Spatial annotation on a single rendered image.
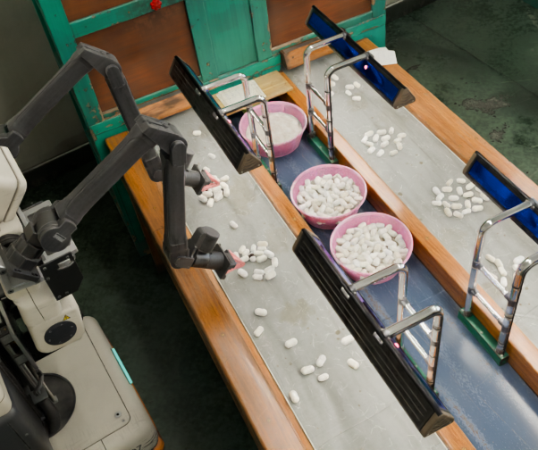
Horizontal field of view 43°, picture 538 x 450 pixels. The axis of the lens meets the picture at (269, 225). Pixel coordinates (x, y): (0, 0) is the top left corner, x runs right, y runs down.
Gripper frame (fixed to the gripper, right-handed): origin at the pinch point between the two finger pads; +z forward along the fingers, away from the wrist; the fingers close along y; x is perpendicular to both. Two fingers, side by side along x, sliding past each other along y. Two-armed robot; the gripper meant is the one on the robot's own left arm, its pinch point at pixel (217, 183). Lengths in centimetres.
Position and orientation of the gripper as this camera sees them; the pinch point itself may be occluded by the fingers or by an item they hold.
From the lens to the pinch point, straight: 241.5
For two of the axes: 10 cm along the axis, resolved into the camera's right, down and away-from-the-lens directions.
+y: -4.3, -6.2, 6.5
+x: -4.8, 7.7, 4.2
